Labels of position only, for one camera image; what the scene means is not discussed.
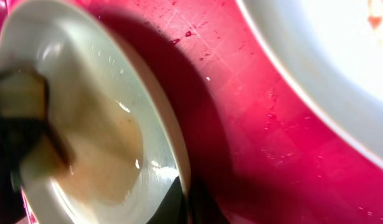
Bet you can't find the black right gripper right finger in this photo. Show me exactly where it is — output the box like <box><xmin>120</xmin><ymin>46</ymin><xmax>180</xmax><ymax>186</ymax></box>
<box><xmin>189</xmin><ymin>180</ymin><xmax>229</xmax><ymax>224</ymax></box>

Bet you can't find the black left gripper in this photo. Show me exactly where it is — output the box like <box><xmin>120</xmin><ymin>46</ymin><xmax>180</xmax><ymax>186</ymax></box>
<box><xmin>0</xmin><ymin>74</ymin><xmax>49</xmax><ymax>224</ymax></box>

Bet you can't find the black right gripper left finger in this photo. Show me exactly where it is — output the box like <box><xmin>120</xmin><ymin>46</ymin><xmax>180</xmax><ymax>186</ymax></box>
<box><xmin>147</xmin><ymin>177</ymin><xmax>187</xmax><ymax>224</ymax></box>

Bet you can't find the green yellow sponge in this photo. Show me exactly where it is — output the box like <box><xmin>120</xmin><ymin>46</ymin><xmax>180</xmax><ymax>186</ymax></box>
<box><xmin>0</xmin><ymin>68</ymin><xmax>72</xmax><ymax>177</ymax></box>

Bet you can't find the white plate bottom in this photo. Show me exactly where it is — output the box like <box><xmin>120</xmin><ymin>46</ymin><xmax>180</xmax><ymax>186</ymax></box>
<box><xmin>0</xmin><ymin>1</ymin><xmax>191</xmax><ymax>223</ymax></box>

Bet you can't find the white plate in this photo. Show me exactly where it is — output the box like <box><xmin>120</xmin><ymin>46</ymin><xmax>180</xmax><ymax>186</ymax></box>
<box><xmin>237</xmin><ymin>0</ymin><xmax>383</xmax><ymax>170</ymax></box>
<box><xmin>0</xmin><ymin>1</ymin><xmax>191</xmax><ymax>223</ymax></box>

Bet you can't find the red plastic tray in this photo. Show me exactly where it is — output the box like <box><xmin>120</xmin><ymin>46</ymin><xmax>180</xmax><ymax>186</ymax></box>
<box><xmin>0</xmin><ymin>0</ymin><xmax>383</xmax><ymax>224</ymax></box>

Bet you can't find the white plate top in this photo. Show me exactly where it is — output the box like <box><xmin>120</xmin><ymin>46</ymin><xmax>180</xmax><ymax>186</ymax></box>
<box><xmin>237</xmin><ymin>0</ymin><xmax>383</xmax><ymax>170</ymax></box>

